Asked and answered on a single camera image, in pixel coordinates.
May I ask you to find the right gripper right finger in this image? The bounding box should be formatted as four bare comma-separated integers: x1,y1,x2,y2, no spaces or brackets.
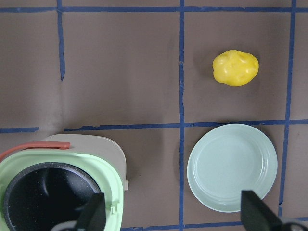
241,190,282,231

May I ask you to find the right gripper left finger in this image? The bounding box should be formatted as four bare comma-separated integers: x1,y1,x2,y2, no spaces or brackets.
76,192,106,231

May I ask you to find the green plate right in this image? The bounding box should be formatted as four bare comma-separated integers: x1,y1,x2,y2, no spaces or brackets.
187,124,278,213

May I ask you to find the yellow toy potato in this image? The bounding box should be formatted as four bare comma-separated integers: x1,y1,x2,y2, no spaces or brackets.
212,50,259,87

